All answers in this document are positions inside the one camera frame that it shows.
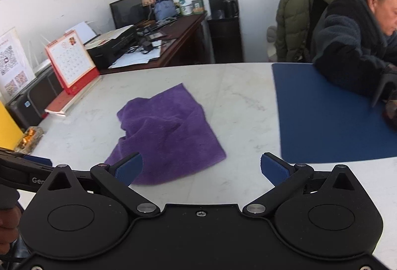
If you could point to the white papers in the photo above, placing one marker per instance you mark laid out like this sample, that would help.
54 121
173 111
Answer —
136 59

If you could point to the black power adapter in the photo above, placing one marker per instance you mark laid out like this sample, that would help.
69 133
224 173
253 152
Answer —
146 45

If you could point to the purple towel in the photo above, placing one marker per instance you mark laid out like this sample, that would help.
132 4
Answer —
173 133

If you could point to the white printer paper sheet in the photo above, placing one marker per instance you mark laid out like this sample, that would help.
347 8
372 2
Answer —
80 33

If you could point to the black printer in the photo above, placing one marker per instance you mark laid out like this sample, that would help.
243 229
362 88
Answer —
108 47

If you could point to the person's left hand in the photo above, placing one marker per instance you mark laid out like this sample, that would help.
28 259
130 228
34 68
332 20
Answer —
7 223

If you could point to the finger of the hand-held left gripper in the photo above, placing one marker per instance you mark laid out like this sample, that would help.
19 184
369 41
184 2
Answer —
38 161

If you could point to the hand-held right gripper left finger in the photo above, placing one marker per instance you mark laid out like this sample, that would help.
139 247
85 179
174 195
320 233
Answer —
130 167

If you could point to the blue table mat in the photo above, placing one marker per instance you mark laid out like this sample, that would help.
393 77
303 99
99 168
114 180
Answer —
325 118

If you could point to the black electric kettle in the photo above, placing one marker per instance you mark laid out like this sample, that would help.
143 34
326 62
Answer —
231 8

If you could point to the black computer monitor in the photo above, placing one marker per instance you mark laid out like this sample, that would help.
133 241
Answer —
127 11

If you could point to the dark wooden office desk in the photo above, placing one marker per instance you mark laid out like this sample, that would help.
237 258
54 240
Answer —
180 37

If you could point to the blue bag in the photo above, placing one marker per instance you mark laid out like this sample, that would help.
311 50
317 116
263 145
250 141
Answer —
164 9

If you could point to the green picture frame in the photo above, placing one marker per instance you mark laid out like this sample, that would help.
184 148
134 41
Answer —
198 5

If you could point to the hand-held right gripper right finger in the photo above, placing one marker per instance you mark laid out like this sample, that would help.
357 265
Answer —
273 167

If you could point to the red book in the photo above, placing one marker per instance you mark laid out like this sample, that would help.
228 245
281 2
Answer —
65 101

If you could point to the black water dispenser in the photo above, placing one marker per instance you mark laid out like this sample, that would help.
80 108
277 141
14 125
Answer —
225 37

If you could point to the black storage box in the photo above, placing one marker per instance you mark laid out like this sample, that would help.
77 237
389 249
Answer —
31 96

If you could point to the yellow box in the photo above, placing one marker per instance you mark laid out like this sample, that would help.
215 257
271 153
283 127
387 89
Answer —
7 130

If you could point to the glass tray with orange snacks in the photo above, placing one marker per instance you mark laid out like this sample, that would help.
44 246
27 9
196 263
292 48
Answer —
29 138

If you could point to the green puffer jacket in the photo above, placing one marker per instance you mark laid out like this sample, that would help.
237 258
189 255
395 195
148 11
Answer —
297 16

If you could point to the red desk calendar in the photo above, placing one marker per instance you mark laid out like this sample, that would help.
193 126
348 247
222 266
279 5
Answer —
73 62

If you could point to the white code sign board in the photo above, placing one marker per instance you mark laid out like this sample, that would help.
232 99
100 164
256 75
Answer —
14 65

